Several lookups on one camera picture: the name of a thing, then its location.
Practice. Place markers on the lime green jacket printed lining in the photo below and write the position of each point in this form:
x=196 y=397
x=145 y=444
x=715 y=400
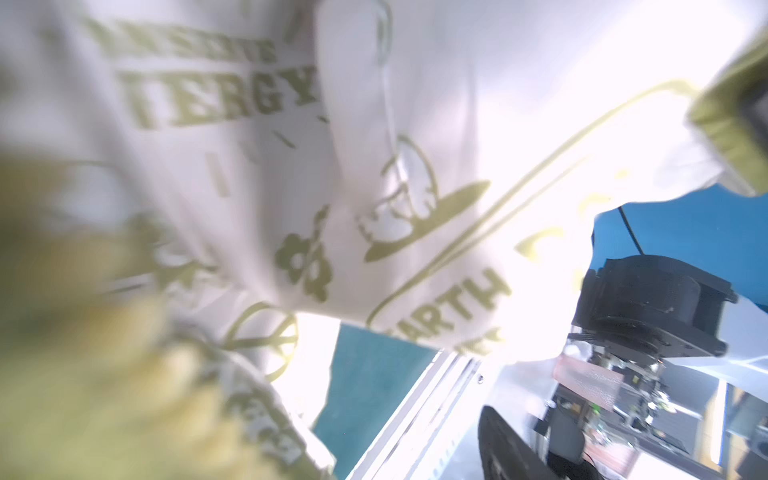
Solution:
x=196 y=195

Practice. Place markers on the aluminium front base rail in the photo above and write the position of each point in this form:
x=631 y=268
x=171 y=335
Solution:
x=422 y=434

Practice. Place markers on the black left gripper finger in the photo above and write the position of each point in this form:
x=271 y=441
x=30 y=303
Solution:
x=504 y=455

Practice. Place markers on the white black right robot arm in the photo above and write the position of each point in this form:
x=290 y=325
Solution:
x=648 y=309

